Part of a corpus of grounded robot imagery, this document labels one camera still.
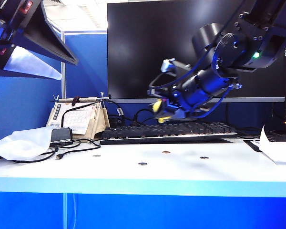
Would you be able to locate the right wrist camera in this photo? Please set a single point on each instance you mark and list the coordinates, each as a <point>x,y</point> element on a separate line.
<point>171,66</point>

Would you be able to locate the desk calendar with cardboard stand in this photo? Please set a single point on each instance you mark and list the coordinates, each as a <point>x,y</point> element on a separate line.
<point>78,119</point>

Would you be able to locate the white plastic bag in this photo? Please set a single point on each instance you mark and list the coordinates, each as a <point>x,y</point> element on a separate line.
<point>21,143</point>

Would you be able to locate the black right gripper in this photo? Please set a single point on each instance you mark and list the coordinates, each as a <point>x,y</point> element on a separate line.
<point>200,90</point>

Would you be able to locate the white partition post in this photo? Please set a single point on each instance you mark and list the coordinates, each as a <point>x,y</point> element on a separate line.
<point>63,83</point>

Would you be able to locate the copper gold coin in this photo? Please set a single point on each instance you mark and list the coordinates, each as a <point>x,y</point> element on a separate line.
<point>166,152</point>

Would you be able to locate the blue office partition panel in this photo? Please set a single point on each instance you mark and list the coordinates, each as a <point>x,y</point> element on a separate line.
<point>85,66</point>

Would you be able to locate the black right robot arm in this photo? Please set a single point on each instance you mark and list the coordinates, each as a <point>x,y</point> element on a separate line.
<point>231,47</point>

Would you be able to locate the curled white paper sheet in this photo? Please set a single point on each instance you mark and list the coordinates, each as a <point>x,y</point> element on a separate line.
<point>267,143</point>

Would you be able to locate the black power adapter box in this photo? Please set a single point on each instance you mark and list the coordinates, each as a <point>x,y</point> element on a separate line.
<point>60,134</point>

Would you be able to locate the large black computer monitor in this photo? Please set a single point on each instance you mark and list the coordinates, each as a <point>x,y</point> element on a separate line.
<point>145,47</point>

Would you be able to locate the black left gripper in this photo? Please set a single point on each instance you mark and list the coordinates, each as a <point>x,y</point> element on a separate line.
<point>4,14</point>

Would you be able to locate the black mechanical keyboard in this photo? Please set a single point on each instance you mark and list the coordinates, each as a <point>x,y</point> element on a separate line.
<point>133,132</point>

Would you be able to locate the silver coin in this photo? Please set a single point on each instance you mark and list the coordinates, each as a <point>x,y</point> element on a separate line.
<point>204,157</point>
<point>142,163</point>
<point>97,156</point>

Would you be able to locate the small black desktop box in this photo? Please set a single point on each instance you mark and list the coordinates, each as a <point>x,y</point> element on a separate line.
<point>115,121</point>

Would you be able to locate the yellow Pikachu doll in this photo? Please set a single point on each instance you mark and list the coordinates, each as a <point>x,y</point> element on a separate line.
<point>156,106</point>

